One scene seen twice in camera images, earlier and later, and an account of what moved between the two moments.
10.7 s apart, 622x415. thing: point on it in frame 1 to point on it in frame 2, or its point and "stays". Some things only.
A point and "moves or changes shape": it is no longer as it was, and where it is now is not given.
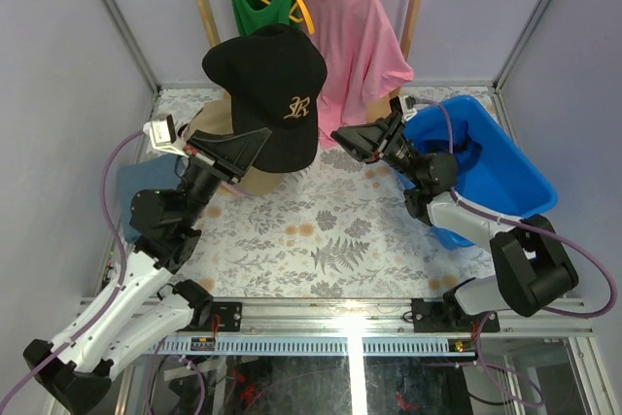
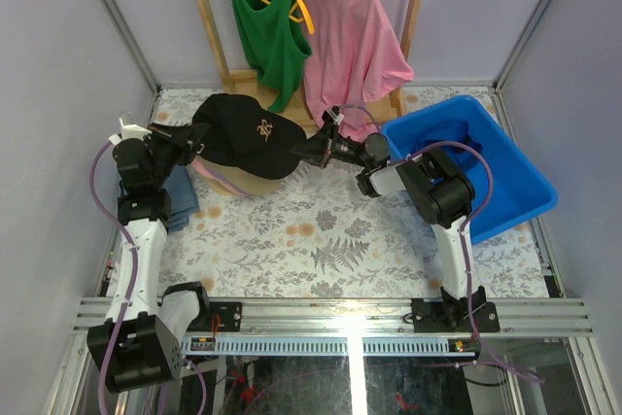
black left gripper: [210, 160] to [176, 144]
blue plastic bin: [492, 175] stays
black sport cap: [275, 76] moves or changes shape
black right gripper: [372, 142] to [316, 149]
